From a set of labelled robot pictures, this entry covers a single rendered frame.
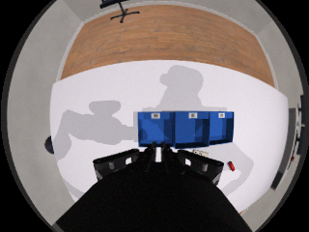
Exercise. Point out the blue rack of bins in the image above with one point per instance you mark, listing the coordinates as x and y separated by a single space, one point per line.
185 129

